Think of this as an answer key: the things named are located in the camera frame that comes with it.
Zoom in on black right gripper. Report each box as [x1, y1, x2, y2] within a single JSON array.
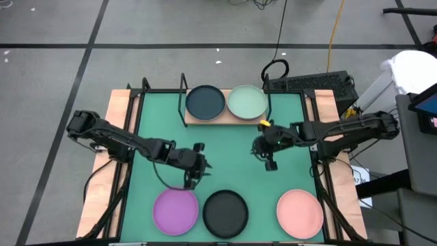
[[251, 119, 296, 172]]

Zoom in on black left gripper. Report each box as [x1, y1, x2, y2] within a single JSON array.
[[163, 142, 213, 191]]

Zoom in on light green plate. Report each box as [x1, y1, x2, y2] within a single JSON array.
[[227, 85, 269, 121]]

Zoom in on black plate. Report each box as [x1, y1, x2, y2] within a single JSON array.
[[202, 189, 249, 239]]

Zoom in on purple plate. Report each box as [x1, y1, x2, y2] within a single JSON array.
[[152, 187, 200, 236]]

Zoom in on dark blue plate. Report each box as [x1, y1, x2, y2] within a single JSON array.
[[185, 85, 227, 122]]

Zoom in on pink plate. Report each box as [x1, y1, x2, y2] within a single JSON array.
[[276, 189, 324, 240]]

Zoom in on green table mat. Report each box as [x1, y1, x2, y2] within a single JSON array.
[[119, 92, 325, 243]]

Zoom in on wooden plate rack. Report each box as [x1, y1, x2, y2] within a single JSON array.
[[183, 89, 267, 126]]

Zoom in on black computer case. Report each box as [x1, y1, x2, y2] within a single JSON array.
[[264, 70, 360, 114]]

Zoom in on white paper sheet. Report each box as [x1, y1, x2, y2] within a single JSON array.
[[350, 165, 372, 208]]

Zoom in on black floor beam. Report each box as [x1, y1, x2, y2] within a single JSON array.
[[356, 169, 410, 200]]

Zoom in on grey bin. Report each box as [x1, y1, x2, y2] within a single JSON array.
[[354, 70, 404, 133]]

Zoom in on grey cabinet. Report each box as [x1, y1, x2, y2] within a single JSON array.
[[395, 94, 437, 197]]

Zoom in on black tablet screen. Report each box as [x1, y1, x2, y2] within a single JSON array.
[[408, 83, 437, 135]]

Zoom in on black orange device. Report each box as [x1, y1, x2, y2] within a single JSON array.
[[423, 23, 437, 57]]

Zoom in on black bar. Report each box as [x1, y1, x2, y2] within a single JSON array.
[[382, 7, 437, 17]]

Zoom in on black aluminium table frame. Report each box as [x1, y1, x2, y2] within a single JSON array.
[[76, 77, 368, 243]]

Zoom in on black looped floor cable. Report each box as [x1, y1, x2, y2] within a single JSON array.
[[261, 0, 290, 83]]

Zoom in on black left arm base cable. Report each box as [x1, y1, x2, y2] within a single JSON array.
[[83, 159, 116, 206]]

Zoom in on yellow floor cable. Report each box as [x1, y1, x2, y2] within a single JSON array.
[[326, 0, 346, 73]]

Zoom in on black cable tangle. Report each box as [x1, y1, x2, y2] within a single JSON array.
[[227, 0, 276, 10]]

